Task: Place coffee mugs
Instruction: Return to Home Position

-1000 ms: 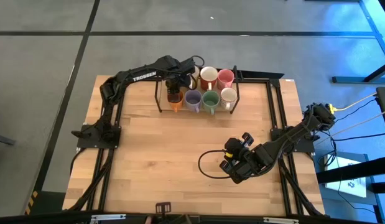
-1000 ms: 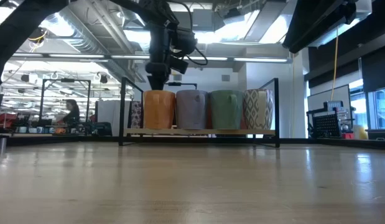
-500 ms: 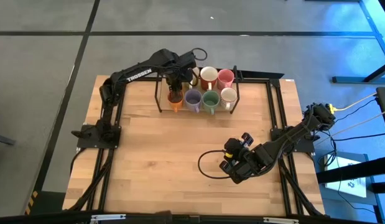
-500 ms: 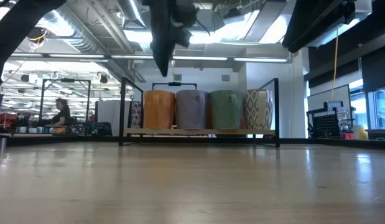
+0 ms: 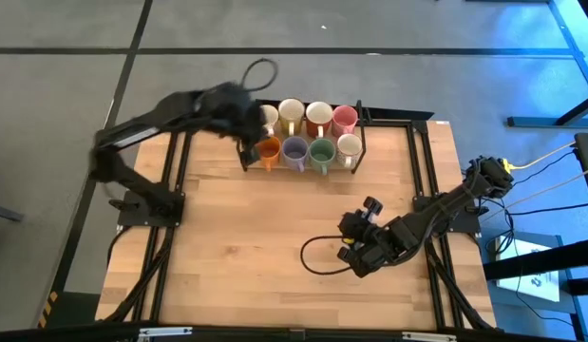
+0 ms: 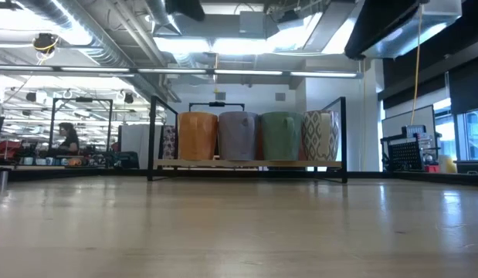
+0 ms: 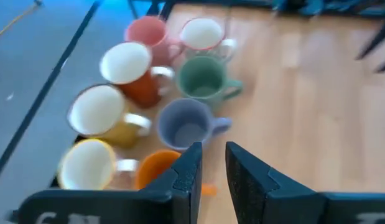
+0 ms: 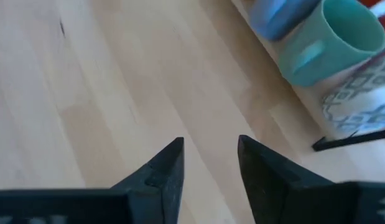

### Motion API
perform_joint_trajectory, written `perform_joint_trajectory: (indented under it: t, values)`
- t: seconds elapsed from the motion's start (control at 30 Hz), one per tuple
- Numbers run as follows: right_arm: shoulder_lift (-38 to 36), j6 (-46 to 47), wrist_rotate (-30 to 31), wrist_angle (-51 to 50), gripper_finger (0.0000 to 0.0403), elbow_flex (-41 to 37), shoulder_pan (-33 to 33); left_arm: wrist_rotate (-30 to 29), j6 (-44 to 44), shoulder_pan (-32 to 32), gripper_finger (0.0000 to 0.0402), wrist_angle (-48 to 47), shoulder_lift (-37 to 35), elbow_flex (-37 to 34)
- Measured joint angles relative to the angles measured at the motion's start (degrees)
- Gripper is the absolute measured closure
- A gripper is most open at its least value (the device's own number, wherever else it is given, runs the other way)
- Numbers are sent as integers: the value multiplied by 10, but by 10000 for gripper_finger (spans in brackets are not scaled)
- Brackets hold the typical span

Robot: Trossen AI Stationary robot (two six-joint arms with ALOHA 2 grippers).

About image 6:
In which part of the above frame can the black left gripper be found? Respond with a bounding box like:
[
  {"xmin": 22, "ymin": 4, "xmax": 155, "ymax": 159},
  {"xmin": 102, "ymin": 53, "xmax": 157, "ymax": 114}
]
[{"xmin": 164, "ymin": 0, "xmax": 206, "ymax": 22}]

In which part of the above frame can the orange faceted ceramic mug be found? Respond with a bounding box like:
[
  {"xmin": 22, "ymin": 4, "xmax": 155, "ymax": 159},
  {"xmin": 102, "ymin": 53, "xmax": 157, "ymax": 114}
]
[{"xmin": 177, "ymin": 111, "xmax": 219, "ymax": 161}]

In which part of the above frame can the lilac ceramic mug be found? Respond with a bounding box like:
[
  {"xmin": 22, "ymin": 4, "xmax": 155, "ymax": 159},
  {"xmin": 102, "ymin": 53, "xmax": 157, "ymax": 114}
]
[{"xmin": 217, "ymin": 111, "xmax": 260, "ymax": 161}]

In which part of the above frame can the green faceted ceramic mug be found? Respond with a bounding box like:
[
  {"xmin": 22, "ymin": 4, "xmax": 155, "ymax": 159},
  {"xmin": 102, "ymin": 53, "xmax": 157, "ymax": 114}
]
[{"xmin": 260, "ymin": 111, "xmax": 303, "ymax": 161}]

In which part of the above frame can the grey diamond patterned mug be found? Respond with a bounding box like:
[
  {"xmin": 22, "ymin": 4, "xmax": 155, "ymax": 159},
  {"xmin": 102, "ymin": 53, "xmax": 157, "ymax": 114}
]
[{"xmin": 301, "ymin": 110, "xmax": 341, "ymax": 162}]

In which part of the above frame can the long ceiling light fixture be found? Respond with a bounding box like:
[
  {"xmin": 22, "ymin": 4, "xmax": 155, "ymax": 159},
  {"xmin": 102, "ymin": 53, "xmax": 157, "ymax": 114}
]
[{"xmin": 0, "ymin": 65, "xmax": 364, "ymax": 79}]

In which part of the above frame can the black metal wood shelf rack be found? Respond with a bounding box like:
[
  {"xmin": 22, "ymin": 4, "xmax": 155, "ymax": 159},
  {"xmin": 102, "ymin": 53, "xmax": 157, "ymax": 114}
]
[{"xmin": 147, "ymin": 95, "xmax": 348, "ymax": 184}]

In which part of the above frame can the floral patterned cloth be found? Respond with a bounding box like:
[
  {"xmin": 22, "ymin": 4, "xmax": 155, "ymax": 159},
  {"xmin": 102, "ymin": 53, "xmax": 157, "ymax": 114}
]
[{"xmin": 162, "ymin": 125, "xmax": 178, "ymax": 160}]

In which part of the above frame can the white partition panel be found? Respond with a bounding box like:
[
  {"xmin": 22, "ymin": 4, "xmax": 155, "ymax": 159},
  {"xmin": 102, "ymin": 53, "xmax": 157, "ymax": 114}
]
[{"xmin": 118, "ymin": 124, "xmax": 164, "ymax": 170}]

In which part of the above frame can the black office chair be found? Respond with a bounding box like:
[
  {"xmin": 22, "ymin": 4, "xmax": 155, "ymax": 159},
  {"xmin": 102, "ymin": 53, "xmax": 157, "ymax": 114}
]
[{"xmin": 114, "ymin": 151, "xmax": 141, "ymax": 170}]

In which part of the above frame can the person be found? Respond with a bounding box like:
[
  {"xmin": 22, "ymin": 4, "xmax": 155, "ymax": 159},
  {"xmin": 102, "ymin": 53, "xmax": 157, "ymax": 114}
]
[{"xmin": 53, "ymin": 122, "xmax": 80, "ymax": 156}]

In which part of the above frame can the black perforated crate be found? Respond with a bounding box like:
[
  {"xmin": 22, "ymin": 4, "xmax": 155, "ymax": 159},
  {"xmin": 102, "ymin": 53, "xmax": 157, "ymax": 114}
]
[{"xmin": 380, "ymin": 134, "xmax": 425, "ymax": 172}]

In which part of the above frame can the black bin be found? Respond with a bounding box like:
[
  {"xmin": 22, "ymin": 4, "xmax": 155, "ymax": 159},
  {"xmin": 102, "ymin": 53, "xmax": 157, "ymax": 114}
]
[{"xmin": 456, "ymin": 160, "xmax": 478, "ymax": 175}]

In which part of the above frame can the small black metal frame stand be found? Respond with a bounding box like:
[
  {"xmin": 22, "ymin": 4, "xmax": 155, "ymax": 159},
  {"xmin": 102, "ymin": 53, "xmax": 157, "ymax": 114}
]
[{"xmin": 188, "ymin": 100, "xmax": 246, "ymax": 114}]

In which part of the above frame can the black yellow cable reel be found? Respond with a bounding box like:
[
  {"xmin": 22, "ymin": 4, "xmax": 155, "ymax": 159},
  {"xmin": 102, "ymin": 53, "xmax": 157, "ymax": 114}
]
[{"xmin": 32, "ymin": 32, "xmax": 59, "ymax": 55}]

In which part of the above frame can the large black metal frame stand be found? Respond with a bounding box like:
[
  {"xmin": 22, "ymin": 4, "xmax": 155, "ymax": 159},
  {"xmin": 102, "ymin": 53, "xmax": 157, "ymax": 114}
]
[{"xmin": 49, "ymin": 97, "xmax": 114, "ymax": 151}]

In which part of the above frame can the yellow hanging cable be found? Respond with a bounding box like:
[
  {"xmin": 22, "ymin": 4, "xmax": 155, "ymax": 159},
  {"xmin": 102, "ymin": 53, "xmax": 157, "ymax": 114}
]
[{"xmin": 410, "ymin": 3, "xmax": 425, "ymax": 125}]

